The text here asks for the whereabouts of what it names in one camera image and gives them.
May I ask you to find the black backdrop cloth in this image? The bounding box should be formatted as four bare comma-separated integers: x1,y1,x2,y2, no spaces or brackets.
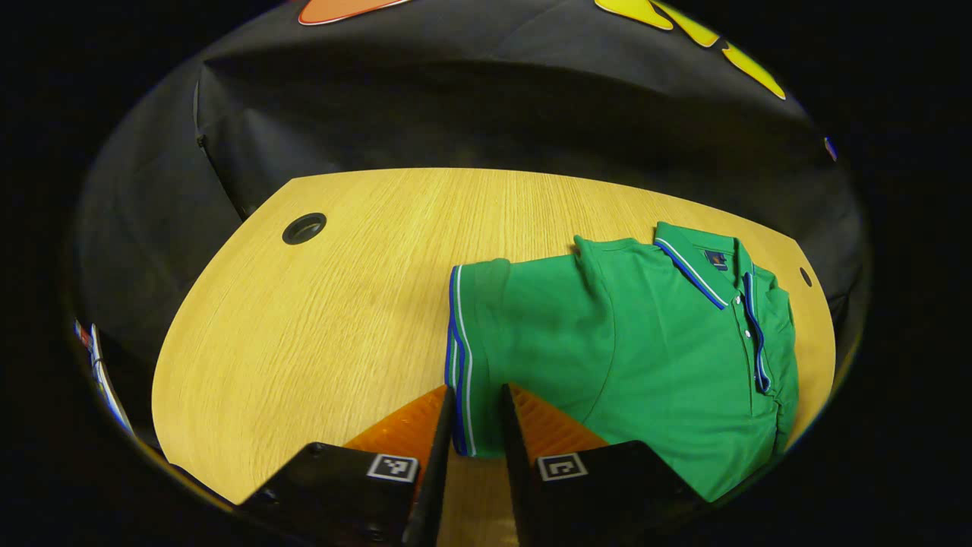
72,0,870,449

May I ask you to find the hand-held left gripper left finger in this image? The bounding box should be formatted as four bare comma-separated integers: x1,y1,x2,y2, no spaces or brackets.
239,384,458,547

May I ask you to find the green T-shirt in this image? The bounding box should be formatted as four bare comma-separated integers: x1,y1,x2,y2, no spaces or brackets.
444,220,800,504

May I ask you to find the white printed board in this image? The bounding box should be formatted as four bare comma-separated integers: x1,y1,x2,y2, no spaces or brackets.
74,319,134,434

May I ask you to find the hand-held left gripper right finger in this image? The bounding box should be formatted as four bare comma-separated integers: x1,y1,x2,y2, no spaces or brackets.
497,382,711,547

